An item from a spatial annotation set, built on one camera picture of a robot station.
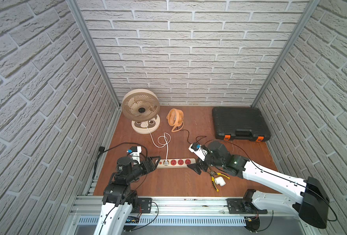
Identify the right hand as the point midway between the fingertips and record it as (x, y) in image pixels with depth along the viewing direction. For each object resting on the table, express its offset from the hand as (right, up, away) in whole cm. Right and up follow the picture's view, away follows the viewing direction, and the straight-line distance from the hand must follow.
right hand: (194, 157), depth 77 cm
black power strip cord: (-60, 0, +18) cm, 63 cm away
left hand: (-21, +1, -3) cm, 21 cm away
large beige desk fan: (-30, +28, +9) cm, 42 cm away
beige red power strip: (-9, -6, +9) cm, 14 cm away
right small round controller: (+28, -30, -8) cm, 42 cm away
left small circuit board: (-31, -30, -6) cm, 44 cm away
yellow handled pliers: (+12, -12, +6) cm, 18 cm away
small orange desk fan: (-10, +22, +21) cm, 32 cm away
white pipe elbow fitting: (+16, -15, +4) cm, 22 cm away
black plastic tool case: (+36, +17, +26) cm, 48 cm away
